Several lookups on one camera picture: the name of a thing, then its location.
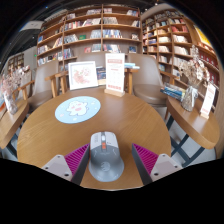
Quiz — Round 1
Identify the small distant bookshelf unit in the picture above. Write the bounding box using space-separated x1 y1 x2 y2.
7 52 25 76

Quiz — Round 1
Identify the grey computer mouse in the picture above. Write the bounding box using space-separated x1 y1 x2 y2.
88 131 125 183

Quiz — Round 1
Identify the stack of books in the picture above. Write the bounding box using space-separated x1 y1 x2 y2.
159 82 186 102

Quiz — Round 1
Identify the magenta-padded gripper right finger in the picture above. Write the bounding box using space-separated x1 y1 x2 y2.
131 143 184 186

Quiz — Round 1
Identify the brown wooden-armed armchair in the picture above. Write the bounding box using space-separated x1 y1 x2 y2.
16 59 64 113
128 53 179 108
44 51 140 98

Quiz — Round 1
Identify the light blue book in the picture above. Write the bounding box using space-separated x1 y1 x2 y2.
124 62 141 70

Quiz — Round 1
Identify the white framed flower picture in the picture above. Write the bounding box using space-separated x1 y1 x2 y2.
67 60 100 91

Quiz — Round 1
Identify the large white red table sign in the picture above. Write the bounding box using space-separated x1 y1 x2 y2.
104 52 126 98

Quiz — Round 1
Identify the wide wooden bookshelf unit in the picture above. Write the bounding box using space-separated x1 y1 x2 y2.
35 3 143 68

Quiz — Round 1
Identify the small white red table sign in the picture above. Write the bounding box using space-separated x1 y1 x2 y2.
199 82 218 120

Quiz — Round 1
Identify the round wooden side table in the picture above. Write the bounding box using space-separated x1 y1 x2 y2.
165 96 221 168
0 98 30 158

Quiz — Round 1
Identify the round light blue mouse pad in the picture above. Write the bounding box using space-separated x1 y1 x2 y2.
54 95 102 125

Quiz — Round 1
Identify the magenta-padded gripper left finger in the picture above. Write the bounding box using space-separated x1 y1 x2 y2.
41 143 91 186

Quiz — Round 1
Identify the dark cover book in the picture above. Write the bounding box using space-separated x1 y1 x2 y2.
95 65 107 86

